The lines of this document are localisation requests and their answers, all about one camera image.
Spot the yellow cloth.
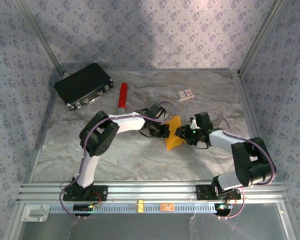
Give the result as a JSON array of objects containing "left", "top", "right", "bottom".
[{"left": 164, "top": 114, "right": 184, "bottom": 152}]

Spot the playing card box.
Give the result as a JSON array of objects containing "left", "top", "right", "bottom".
[{"left": 176, "top": 89, "right": 195, "bottom": 102}]

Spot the red glitter microphone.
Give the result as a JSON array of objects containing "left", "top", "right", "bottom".
[{"left": 116, "top": 82, "right": 129, "bottom": 116}]

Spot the black hard case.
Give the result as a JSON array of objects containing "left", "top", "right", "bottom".
[{"left": 53, "top": 62, "right": 115, "bottom": 111}]

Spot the grey acrylic panel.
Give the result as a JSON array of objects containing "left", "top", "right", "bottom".
[{"left": 17, "top": 202, "right": 295, "bottom": 240}]

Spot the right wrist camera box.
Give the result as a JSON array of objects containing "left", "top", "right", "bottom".
[{"left": 189, "top": 116, "right": 199, "bottom": 131}]

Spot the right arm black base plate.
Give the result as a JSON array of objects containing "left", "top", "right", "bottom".
[{"left": 195, "top": 184, "right": 242, "bottom": 201}]

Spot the aluminium mounting rail beam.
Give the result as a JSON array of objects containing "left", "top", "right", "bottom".
[{"left": 16, "top": 181, "right": 287, "bottom": 202}]

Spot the aluminium side rail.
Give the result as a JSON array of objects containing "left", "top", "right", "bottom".
[
  {"left": 29, "top": 74, "right": 65, "bottom": 183},
  {"left": 236, "top": 71, "right": 275, "bottom": 182}
]

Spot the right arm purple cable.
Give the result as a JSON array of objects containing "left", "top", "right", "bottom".
[{"left": 208, "top": 111, "right": 278, "bottom": 221}]

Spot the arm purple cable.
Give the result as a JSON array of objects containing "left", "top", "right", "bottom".
[
  {"left": 58, "top": 100, "right": 177, "bottom": 221},
  {"left": 208, "top": 111, "right": 278, "bottom": 221}
]

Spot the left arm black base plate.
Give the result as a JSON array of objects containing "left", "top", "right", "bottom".
[{"left": 62, "top": 185, "right": 109, "bottom": 202}]

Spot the grey slotted cable duct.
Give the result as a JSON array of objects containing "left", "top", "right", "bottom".
[{"left": 48, "top": 202, "right": 220, "bottom": 215}]

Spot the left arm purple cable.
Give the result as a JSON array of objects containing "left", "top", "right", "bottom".
[{"left": 58, "top": 100, "right": 177, "bottom": 221}]

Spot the aluminium frame post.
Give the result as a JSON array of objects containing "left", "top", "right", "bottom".
[
  {"left": 237, "top": 0, "right": 288, "bottom": 76},
  {"left": 14, "top": 0, "right": 66, "bottom": 77}
]

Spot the silver metal bracket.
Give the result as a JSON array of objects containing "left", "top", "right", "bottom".
[{"left": 20, "top": 204, "right": 50, "bottom": 223}]

